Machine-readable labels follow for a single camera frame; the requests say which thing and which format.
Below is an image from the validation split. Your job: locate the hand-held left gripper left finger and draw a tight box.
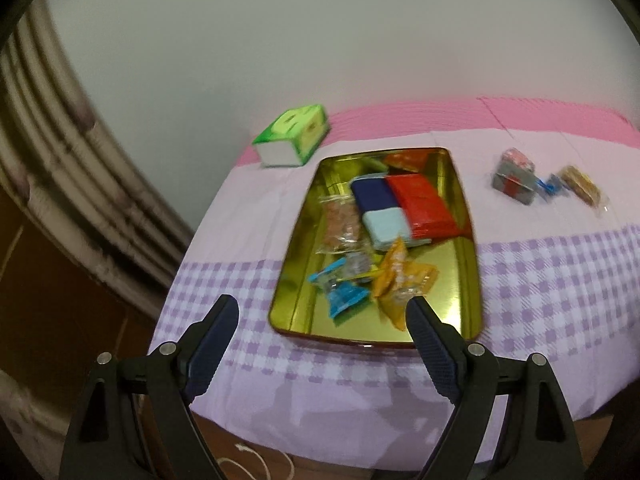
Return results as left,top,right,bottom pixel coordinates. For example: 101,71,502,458
59,294,240,480

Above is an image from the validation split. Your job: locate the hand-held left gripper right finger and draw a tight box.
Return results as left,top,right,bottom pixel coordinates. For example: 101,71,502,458
405,296,586,480

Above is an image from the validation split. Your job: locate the gold and maroon tin box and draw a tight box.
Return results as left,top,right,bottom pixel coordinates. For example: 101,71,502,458
267,146,483,350

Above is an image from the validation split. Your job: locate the yellow snack packet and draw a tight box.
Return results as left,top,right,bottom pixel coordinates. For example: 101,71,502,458
377,260,440,332

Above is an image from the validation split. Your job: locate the red snack packet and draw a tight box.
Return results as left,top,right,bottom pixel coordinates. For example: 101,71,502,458
385,172,473,242

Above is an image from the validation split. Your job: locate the clear pack of peanut brittle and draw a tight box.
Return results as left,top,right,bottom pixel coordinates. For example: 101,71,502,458
315,195,373,256

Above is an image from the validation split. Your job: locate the dark and light blue packet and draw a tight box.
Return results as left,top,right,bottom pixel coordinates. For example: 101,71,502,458
349,172,433,252

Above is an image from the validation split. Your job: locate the grey cube snack red label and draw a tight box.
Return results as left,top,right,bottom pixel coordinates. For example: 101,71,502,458
491,162,538,207

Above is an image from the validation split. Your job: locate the blue candy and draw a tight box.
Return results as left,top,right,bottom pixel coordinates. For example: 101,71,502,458
535,174,568,202

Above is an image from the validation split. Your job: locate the pink cube snack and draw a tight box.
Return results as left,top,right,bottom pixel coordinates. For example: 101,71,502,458
500,147,537,176

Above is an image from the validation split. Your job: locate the clear pack of brown biscuits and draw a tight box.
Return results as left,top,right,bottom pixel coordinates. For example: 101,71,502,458
557,165,612,216

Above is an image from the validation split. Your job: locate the pink and purple checked tablecloth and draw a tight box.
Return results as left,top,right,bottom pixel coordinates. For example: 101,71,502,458
149,96,640,466

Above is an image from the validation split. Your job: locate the brown wooden cabinet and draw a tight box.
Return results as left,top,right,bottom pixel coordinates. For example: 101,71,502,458
0,185,171,461

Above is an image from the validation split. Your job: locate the green tissue pack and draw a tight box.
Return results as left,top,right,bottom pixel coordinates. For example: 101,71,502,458
251,104,331,168

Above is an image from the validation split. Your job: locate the beige patterned curtain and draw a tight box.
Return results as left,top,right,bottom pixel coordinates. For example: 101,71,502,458
0,0,197,303

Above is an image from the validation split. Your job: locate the white cable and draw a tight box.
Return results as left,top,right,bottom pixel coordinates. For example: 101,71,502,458
217,442,297,480

